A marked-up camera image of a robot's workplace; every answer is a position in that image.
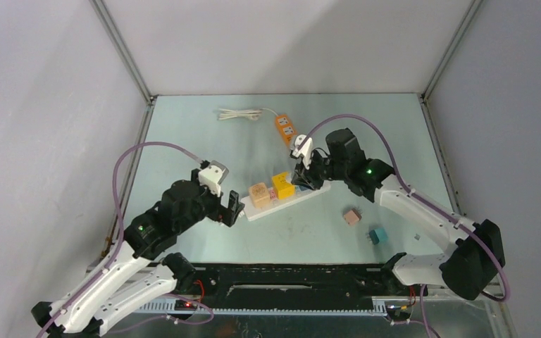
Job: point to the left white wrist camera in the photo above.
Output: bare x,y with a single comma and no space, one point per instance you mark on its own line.
211,175

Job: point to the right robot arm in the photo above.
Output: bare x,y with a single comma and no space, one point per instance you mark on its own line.
472,253

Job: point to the orange power strip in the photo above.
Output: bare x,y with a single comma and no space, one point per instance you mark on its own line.
285,128

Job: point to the pink plug adapter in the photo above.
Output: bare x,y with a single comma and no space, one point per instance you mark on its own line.
352,216

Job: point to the yellow cube socket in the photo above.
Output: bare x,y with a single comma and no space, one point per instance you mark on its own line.
282,187

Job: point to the white multicolour power strip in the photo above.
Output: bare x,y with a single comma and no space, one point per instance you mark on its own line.
253,214

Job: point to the teal plug adapter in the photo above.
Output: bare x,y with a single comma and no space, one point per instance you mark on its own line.
377,235

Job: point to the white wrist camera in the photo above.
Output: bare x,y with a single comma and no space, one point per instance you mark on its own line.
211,175
301,148

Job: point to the beige cube socket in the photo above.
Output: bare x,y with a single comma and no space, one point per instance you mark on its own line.
259,195

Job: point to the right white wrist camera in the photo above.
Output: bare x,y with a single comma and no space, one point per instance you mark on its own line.
301,148

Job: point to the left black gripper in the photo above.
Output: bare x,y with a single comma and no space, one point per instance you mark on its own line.
220,212

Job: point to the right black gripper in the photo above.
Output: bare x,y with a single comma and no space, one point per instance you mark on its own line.
305,177

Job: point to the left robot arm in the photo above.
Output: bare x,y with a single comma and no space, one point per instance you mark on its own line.
104,299

